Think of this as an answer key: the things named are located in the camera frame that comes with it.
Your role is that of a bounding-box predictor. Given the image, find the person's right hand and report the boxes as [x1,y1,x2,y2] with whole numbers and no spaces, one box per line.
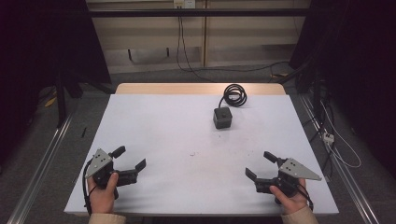
[268,178,310,216]

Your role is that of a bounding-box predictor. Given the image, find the white wall socket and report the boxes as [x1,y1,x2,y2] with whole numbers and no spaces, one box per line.
[173,0,197,9]

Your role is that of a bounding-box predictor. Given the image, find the coiled black cable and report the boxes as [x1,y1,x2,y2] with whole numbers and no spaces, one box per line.
[218,82,248,109]

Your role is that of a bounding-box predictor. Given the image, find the right hand-held gripper black cable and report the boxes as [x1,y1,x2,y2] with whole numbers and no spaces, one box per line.
[296,182,315,212]

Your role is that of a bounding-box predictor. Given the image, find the hand-held gripper black cable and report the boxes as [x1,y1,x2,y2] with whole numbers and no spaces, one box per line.
[296,182,315,212]
[81,158,95,217]

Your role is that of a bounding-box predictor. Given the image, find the left hand-held gripper black cable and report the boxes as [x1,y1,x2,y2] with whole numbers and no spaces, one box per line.
[81,158,95,217]

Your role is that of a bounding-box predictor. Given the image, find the person's left hand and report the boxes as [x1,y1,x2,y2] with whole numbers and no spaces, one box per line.
[86,172,120,216]

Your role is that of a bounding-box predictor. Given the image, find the white cable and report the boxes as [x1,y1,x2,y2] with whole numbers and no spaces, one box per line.
[319,100,362,169]

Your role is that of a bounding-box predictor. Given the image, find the black cube device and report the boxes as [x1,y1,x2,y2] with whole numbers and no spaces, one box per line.
[213,106,233,130]

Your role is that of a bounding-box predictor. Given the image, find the yellow floor tape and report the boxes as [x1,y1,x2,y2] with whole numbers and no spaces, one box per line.
[44,95,58,108]

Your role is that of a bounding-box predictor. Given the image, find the white power strip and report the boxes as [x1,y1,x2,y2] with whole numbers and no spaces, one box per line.
[322,132,335,147]

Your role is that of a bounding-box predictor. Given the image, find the black metal stand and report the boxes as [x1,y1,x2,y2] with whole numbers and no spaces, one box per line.
[55,69,68,128]

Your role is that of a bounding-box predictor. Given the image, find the black hanging cable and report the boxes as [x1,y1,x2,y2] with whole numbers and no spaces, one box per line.
[176,7,217,83]

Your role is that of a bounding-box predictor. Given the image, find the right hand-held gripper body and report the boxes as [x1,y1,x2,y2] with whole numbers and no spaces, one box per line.
[254,157,323,205]

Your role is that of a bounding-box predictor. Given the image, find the white table sheet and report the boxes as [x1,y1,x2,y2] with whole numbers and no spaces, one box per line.
[64,93,340,217]

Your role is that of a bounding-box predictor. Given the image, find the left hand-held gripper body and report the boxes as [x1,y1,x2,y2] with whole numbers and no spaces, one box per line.
[84,148,139,201]

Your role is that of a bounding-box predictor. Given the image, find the aluminium rail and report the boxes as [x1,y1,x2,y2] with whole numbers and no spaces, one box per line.
[6,112,75,224]
[298,93,381,224]

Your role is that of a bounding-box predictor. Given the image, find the dark curtain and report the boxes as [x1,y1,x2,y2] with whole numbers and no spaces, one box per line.
[289,0,396,180]
[0,0,112,162]

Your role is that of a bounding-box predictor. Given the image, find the black horizontal bar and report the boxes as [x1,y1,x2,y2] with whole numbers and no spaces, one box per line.
[88,7,313,19]

